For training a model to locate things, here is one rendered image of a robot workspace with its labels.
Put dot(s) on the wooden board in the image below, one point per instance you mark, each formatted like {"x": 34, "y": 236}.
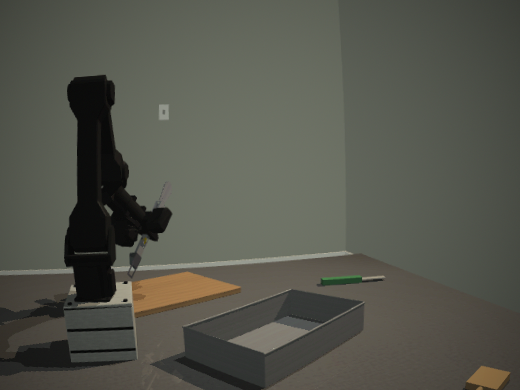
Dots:
{"x": 152, "y": 296}

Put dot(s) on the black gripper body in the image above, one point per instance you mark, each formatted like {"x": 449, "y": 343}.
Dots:
{"x": 155, "y": 222}

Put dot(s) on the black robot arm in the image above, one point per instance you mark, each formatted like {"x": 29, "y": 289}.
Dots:
{"x": 99, "y": 164}

